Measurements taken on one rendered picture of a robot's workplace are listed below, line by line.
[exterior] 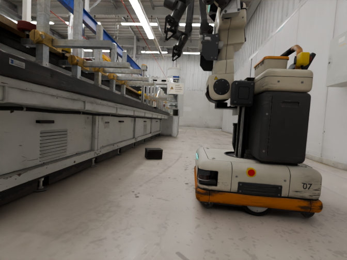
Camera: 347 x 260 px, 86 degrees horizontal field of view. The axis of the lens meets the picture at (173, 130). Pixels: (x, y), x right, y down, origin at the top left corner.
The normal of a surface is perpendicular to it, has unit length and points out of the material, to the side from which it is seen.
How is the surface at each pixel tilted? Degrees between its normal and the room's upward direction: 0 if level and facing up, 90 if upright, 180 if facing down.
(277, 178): 90
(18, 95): 90
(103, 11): 90
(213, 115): 90
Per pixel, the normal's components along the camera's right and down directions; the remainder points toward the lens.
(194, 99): -0.10, 0.04
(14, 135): 0.99, 0.09
